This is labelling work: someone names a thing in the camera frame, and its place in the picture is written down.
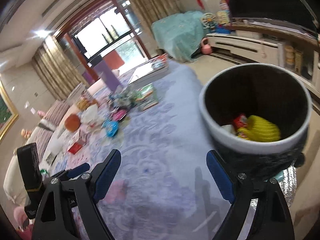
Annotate black trash bag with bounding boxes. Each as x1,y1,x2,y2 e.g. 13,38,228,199
213,132,308,180

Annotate gold striped left curtain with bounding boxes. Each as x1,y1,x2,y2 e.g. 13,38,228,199
31,35,88,100

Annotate white round trash bin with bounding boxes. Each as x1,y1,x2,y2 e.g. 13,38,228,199
199,63,312,155

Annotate black television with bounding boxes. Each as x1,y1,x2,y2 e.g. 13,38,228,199
226,0,319,32

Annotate teal cloth covered furniture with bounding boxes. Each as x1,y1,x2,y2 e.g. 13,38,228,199
151,11,207,62

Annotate pink kettlebell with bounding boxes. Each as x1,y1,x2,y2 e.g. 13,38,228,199
201,37,213,55

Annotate white TV cabinet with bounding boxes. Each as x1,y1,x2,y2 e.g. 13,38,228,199
207,33,285,68

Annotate gold framed wall painting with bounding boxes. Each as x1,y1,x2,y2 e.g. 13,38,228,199
0,81,19,141

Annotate stack of colourful books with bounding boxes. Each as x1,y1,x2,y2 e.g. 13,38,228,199
128,54,169,87

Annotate crumpled white tissue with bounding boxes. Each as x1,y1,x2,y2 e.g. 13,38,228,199
80,104,104,131

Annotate pink plastic cup lid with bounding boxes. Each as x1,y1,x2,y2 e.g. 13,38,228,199
111,109,127,121

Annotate purple tumbler black lid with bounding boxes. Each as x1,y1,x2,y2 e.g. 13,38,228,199
89,55,123,92

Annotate floral blue pink tablecloth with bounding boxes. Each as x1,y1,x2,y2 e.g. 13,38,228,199
49,61,230,239

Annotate blue jelly cup wrapper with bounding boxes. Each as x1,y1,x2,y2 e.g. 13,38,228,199
102,120,119,138

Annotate clear popcorn jar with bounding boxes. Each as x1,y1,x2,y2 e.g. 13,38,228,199
70,83,99,111

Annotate red snack packet in bin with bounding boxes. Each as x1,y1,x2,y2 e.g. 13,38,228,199
232,114,247,138

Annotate pink striped cushion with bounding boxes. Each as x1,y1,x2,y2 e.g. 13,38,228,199
29,100,69,159

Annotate red white small carton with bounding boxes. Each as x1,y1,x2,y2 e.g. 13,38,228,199
67,140,86,154

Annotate green white milk carton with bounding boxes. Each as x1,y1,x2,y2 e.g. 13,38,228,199
136,83,159,112

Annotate toy ferris wheel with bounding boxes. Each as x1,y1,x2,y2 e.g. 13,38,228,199
201,12,218,31

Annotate yellow foam fruit net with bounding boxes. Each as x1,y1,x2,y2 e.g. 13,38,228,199
237,115,281,142

